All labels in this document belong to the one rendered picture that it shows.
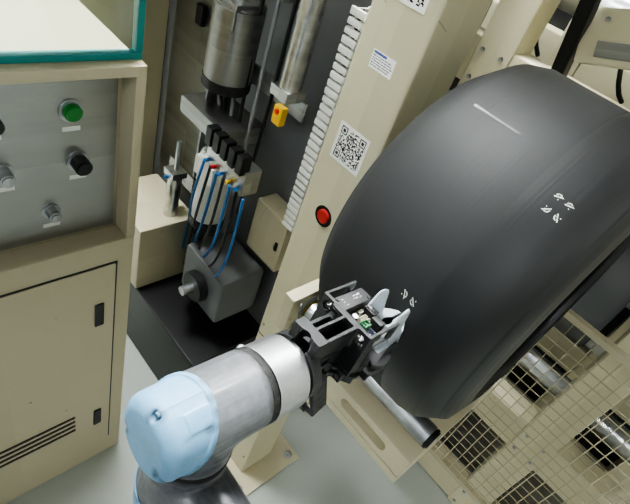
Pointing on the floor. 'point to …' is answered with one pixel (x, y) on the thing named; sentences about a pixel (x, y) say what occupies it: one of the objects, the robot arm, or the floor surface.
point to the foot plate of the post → (257, 473)
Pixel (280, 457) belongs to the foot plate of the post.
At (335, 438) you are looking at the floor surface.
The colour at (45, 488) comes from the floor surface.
